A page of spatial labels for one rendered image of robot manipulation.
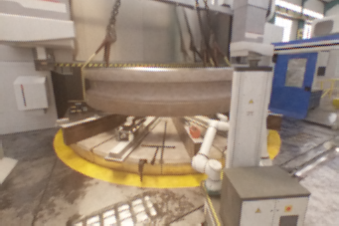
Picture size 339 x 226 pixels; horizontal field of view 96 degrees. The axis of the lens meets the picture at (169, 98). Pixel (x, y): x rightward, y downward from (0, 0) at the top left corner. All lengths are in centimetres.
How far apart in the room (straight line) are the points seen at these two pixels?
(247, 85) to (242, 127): 42
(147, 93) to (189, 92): 82
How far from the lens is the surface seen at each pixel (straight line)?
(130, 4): 592
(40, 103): 530
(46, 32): 361
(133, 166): 290
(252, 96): 162
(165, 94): 294
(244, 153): 180
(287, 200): 165
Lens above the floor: 178
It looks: 12 degrees down
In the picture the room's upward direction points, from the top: straight up
